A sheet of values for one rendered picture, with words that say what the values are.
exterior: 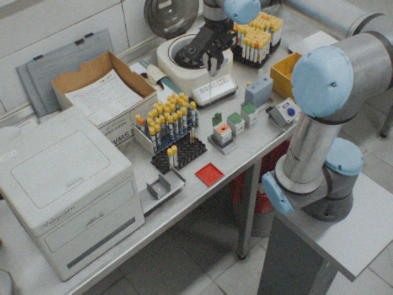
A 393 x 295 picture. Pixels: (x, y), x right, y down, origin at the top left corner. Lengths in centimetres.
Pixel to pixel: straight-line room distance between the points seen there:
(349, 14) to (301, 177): 37
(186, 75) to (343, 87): 88
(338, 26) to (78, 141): 68
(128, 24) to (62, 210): 90
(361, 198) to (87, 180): 79
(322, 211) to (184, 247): 111
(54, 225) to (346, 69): 72
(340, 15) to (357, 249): 64
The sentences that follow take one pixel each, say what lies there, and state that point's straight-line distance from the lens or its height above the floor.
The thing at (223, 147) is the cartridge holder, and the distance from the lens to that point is 151.
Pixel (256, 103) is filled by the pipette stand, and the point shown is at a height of 91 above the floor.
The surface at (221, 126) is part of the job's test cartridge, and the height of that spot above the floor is 95.
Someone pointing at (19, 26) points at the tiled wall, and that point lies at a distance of 157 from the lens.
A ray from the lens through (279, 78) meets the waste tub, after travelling 168.
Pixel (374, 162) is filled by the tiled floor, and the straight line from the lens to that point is 276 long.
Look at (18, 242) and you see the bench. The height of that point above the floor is 88.
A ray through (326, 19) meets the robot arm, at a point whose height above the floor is 148.
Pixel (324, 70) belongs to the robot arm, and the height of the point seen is 155.
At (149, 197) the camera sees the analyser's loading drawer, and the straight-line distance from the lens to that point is 138.
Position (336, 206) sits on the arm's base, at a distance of 133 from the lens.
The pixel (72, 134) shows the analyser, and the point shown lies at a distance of 123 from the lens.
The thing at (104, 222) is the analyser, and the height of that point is 102.
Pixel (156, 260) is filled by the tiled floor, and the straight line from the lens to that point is 229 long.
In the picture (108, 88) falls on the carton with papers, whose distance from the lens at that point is 168.
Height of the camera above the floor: 206
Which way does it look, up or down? 51 degrees down
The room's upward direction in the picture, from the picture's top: 2 degrees counter-clockwise
